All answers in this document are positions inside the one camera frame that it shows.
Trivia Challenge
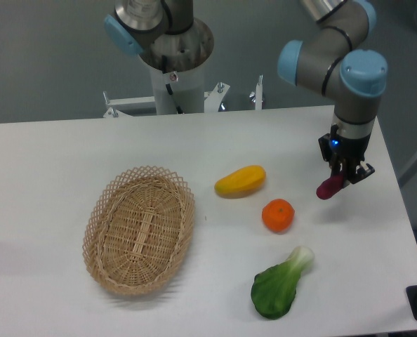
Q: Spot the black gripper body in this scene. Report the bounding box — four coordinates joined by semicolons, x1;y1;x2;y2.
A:
318;121;374;167

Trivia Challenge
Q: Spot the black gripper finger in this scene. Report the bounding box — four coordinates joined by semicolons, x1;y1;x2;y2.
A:
329;154;342;177
342;159;375;187

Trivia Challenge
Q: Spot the purple sweet potato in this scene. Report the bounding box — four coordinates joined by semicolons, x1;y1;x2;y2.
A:
316;175;344;200

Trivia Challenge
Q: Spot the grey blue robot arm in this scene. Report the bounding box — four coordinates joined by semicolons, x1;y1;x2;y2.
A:
104;1;388;195

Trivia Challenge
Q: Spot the orange tangerine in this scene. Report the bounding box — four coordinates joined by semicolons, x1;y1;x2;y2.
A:
261;199;295;232

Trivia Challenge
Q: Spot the yellow mango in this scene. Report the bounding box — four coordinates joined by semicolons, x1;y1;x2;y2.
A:
214;165;267;197

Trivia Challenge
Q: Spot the green bok choy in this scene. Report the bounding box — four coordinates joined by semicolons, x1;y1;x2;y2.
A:
251;246;315;319

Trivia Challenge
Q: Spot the woven wicker basket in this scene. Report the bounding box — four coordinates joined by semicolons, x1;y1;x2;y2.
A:
83;166;195;296

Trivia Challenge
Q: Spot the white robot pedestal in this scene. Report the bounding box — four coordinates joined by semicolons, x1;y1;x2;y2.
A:
135;19;216;115

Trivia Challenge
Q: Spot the black cable on pedestal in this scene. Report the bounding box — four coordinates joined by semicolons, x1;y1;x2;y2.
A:
161;55;185;115

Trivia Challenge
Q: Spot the white metal base frame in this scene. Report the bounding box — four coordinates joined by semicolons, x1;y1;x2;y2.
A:
102;74;266;119

